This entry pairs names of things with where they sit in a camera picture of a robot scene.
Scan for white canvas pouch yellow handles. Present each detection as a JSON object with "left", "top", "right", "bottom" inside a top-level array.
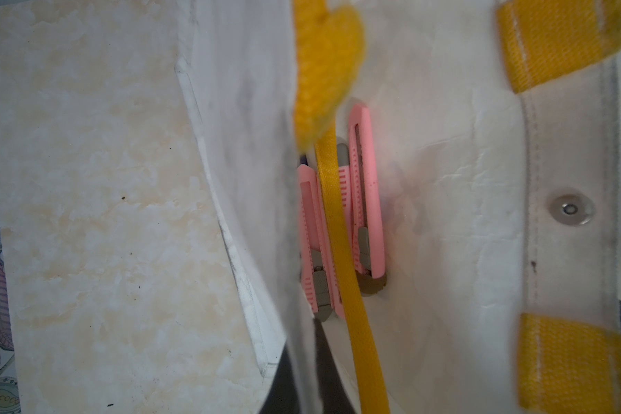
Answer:
[{"left": 177, "top": 1, "right": 621, "bottom": 413}]

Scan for pink utility knife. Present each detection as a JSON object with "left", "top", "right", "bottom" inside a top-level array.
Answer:
[
  {"left": 348, "top": 103, "right": 386, "bottom": 279},
  {"left": 297, "top": 164, "right": 335, "bottom": 322}
]

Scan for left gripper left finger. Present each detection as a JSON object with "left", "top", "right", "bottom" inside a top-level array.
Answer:
[{"left": 259, "top": 346, "right": 301, "bottom": 414}]

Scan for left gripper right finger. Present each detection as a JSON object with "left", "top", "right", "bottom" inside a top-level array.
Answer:
[{"left": 313, "top": 318, "right": 355, "bottom": 414}]

